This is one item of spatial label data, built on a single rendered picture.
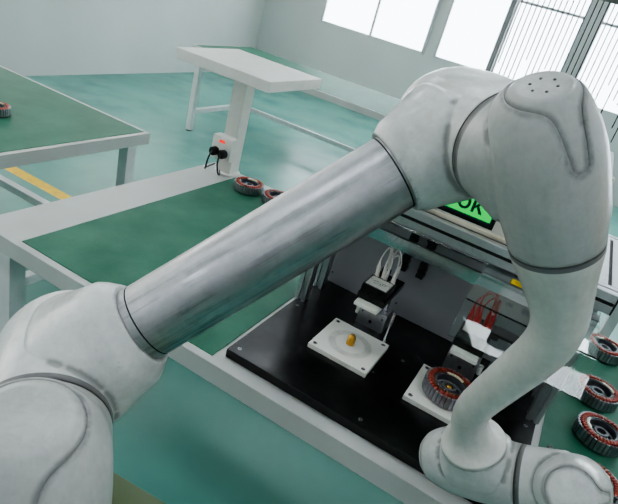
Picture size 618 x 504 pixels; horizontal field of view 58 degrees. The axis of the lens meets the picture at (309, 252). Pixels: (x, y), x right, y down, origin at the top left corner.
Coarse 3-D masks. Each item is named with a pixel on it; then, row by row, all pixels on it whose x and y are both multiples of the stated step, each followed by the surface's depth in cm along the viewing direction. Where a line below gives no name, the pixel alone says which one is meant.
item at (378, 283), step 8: (368, 280) 131; (376, 280) 132; (384, 280) 133; (400, 280) 141; (368, 288) 130; (376, 288) 129; (384, 288) 130; (392, 288) 131; (400, 288) 138; (360, 296) 131; (368, 296) 130; (376, 296) 129; (384, 296) 128; (392, 296) 133; (360, 304) 129; (368, 304) 130; (376, 304) 130; (384, 304) 129; (376, 312) 128
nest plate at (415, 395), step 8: (424, 368) 130; (416, 376) 126; (424, 376) 127; (416, 384) 124; (408, 392) 120; (416, 392) 121; (456, 392) 125; (408, 400) 119; (416, 400) 119; (424, 400) 119; (424, 408) 118; (432, 408) 118; (440, 408) 118; (440, 416) 116; (448, 416) 117
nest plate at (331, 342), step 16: (336, 320) 138; (320, 336) 131; (336, 336) 132; (368, 336) 136; (320, 352) 126; (336, 352) 127; (352, 352) 128; (368, 352) 130; (384, 352) 133; (352, 368) 123; (368, 368) 124
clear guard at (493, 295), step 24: (480, 288) 109; (504, 288) 112; (480, 312) 102; (504, 312) 102; (528, 312) 105; (600, 312) 113; (456, 336) 101; (480, 336) 100; (576, 360) 96; (552, 384) 95; (576, 384) 94
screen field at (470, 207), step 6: (450, 204) 123; (456, 204) 123; (462, 204) 122; (468, 204) 121; (474, 204) 121; (462, 210) 122; (468, 210) 122; (474, 210) 121; (480, 210) 120; (474, 216) 121; (480, 216) 121; (486, 216) 120; (486, 222) 121
